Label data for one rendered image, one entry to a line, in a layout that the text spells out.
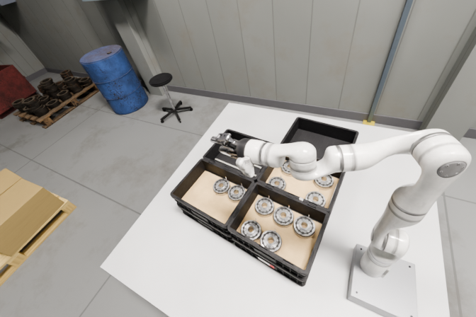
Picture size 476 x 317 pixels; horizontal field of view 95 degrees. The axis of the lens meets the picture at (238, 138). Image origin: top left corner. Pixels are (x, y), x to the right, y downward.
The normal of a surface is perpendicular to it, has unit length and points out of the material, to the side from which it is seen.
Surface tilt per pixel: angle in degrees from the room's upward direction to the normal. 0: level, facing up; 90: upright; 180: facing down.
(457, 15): 90
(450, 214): 0
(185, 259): 0
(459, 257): 0
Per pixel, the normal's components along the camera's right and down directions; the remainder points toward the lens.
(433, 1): -0.44, 0.68
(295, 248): -0.16, -0.70
